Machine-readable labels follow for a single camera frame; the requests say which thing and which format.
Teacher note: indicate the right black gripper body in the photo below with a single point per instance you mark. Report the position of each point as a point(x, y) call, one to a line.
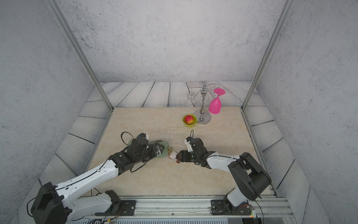
point(187, 157)

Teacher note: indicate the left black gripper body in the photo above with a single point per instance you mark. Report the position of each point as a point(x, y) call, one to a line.
point(152, 152)

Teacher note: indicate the white red doll keychain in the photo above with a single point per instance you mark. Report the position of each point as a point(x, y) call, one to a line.
point(172, 154)

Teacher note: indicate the green corduroy bag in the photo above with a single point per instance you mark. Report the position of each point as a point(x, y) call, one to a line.
point(141, 149)

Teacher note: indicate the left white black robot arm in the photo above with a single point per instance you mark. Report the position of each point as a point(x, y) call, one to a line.
point(62, 203)

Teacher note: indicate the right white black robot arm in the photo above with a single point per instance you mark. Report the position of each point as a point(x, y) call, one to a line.
point(249, 175)

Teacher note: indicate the red apple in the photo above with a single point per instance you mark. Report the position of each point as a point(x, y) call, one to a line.
point(189, 120)

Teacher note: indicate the green bowl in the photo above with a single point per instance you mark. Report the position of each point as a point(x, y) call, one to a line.
point(190, 125)

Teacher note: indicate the silver glass rack stand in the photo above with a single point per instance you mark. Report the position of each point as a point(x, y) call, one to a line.
point(200, 96)

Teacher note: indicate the pink wine glass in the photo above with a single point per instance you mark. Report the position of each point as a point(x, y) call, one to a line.
point(215, 105)

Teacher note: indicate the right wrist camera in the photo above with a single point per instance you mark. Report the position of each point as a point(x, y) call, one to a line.
point(188, 144)

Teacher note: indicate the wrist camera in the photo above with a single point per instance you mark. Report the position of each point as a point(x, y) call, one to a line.
point(143, 135)
point(188, 144)

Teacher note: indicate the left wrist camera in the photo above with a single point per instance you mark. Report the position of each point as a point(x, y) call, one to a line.
point(143, 135)

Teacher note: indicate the aluminium front rail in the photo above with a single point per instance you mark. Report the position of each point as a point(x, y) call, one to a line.
point(264, 207)

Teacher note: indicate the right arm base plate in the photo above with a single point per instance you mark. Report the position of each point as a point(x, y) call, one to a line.
point(224, 207)

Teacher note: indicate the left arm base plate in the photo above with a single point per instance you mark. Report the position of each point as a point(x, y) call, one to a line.
point(118, 207)

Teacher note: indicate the left aluminium frame post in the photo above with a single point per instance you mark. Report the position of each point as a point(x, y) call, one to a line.
point(58, 15)

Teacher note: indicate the aluminium frame post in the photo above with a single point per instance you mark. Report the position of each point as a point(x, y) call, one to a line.
point(269, 49)
point(58, 15)

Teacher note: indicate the right aluminium frame post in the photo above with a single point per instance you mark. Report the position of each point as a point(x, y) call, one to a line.
point(269, 49)

